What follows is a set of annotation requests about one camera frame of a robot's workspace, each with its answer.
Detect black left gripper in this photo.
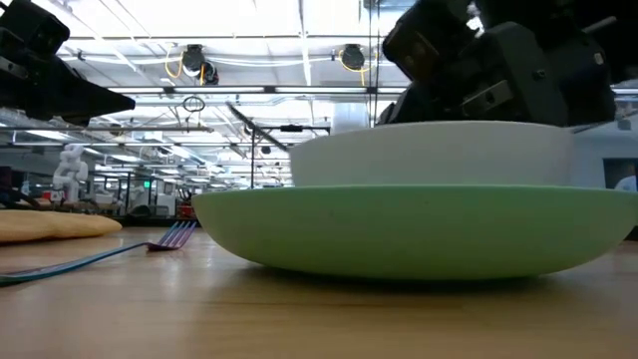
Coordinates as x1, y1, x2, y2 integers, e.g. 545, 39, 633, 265
0, 29, 137, 127

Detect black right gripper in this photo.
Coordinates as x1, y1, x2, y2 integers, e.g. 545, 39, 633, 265
398, 20, 617, 129

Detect white bowl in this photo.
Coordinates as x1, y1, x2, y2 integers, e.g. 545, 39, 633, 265
288, 121, 574, 188

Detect green plate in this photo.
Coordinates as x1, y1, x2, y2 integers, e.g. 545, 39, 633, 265
191, 184, 638, 280

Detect iridescent metal fork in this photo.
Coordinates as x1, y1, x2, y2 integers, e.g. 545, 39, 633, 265
0, 220, 198, 287

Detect white building column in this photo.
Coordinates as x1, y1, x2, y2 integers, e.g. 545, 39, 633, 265
331, 102, 371, 135

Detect tan cloth napkin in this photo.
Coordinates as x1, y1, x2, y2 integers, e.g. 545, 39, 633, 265
0, 207, 124, 244

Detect long ceiling light bar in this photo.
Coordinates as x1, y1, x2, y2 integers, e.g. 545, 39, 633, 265
107, 85, 408, 97

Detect person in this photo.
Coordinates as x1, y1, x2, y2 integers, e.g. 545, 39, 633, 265
613, 163, 638, 193

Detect black vertical hanging cables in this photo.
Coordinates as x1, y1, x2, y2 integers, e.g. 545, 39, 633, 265
368, 0, 382, 129

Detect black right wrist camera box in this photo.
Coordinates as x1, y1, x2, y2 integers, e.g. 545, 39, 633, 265
382, 0, 476, 84

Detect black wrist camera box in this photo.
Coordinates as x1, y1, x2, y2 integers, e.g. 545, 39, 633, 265
382, 0, 476, 84
0, 0, 71, 59

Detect black ceiling cable reel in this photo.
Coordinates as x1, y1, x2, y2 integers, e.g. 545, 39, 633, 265
201, 60, 219, 86
180, 43, 207, 77
340, 43, 367, 72

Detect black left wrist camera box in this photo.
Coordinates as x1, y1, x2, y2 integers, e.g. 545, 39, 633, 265
0, 0, 71, 59

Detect black hanging cable loop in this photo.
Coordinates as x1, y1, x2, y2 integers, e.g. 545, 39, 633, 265
181, 95, 206, 114

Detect black metal stand frame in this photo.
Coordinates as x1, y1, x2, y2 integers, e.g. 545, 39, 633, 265
250, 124, 333, 188

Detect dark wall window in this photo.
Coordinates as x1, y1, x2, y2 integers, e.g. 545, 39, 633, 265
602, 158, 638, 190

